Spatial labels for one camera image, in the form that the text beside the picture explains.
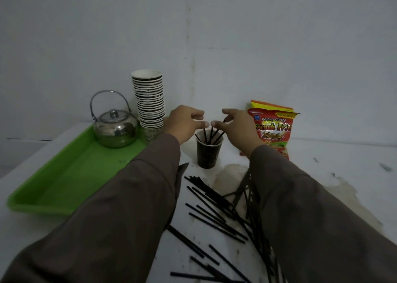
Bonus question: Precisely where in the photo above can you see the person's right hand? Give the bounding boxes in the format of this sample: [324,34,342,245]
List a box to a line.
[211,108,264,159]

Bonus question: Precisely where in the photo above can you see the person's left hand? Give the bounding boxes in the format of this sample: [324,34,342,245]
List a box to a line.
[164,105,210,145]

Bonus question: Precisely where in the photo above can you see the person's left forearm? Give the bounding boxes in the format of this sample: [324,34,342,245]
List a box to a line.
[0,133,190,283]

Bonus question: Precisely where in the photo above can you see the person's right forearm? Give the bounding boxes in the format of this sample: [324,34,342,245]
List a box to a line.
[249,145,397,283]

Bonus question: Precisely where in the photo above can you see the dark plastic cup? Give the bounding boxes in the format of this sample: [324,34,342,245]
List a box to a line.
[195,133,224,169]

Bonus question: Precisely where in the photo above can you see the red yellow snack packet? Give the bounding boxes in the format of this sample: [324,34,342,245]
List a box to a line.
[240,100,300,161]

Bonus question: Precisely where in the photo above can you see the stack of paper cups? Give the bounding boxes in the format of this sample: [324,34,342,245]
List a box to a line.
[131,69,167,145]

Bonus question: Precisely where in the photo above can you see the pile of black straws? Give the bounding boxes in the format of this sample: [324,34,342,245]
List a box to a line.
[167,167,287,283]

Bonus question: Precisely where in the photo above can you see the green plastic tray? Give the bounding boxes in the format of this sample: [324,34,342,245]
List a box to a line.
[7,123,150,216]

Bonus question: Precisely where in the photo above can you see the steel kettle with handle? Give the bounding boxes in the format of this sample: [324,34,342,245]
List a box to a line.
[90,90,139,149]

